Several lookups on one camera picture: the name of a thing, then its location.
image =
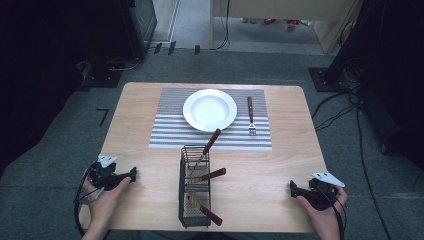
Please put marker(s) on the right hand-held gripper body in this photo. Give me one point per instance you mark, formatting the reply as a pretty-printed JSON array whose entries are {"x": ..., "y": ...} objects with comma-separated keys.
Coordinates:
[{"x": 321, "y": 193}]

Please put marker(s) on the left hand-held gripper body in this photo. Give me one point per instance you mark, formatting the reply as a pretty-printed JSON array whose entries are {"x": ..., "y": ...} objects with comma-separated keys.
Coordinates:
[{"x": 104, "y": 175}]

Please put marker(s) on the person's right hand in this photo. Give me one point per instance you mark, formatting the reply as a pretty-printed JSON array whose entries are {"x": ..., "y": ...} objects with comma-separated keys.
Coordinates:
[{"x": 325, "y": 218}]

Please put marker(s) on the person's left hand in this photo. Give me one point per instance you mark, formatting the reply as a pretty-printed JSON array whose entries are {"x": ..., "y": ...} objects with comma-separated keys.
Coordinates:
[{"x": 105, "y": 201}]

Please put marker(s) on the grey striped placemat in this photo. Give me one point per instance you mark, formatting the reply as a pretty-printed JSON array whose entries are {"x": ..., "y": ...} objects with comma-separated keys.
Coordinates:
[{"x": 166, "y": 133}]

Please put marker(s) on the white round plate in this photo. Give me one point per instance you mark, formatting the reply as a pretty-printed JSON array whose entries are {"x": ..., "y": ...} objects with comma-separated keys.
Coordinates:
[{"x": 210, "y": 110}]

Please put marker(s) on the black stand with base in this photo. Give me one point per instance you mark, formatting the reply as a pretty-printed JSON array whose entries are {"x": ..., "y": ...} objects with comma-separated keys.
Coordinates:
[
  {"x": 346, "y": 56},
  {"x": 133, "y": 30}
]

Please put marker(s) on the red shoe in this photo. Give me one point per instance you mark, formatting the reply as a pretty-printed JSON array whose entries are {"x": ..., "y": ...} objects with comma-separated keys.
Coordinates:
[
  {"x": 270, "y": 21},
  {"x": 292, "y": 24}
]

